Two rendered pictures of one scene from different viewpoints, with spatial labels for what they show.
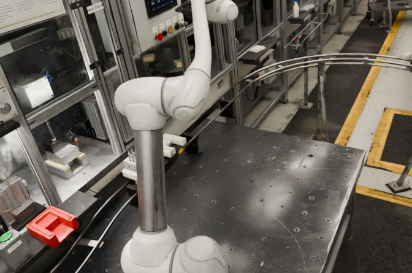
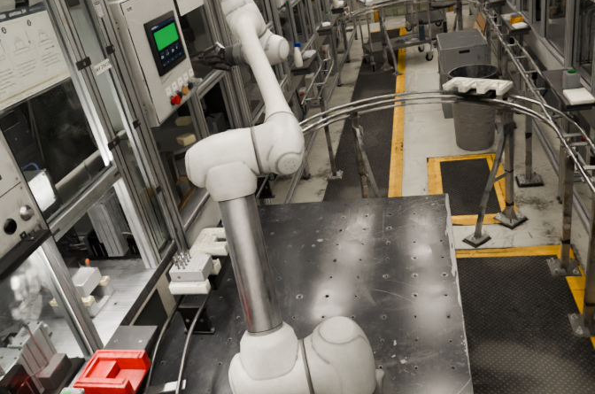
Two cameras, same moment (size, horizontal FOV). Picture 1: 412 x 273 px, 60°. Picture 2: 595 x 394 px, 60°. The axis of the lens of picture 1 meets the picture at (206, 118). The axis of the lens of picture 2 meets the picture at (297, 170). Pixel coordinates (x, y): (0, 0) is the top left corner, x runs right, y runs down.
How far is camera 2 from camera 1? 0.48 m
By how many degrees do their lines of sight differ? 18
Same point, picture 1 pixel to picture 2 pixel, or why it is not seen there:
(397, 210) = (487, 265)
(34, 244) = not seen: outside the picture
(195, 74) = (285, 117)
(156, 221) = (273, 313)
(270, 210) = (374, 283)
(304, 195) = (405, 257)
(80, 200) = (132, 336)
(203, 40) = (271, 81)
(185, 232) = not seen: hidden behind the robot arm
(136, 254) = (257, 366)
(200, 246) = (336, 327)
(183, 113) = (289, 162)
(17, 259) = not seen: outside the picture
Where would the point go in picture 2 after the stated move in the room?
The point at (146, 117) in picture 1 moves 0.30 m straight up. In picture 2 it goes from (239, 179) to (209, 68)
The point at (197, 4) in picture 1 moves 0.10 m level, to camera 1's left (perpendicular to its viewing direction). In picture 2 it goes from (251, 41) to (221, 49)
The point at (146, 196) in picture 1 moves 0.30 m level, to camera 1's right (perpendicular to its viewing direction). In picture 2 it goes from (255, 283) to (351, 241)
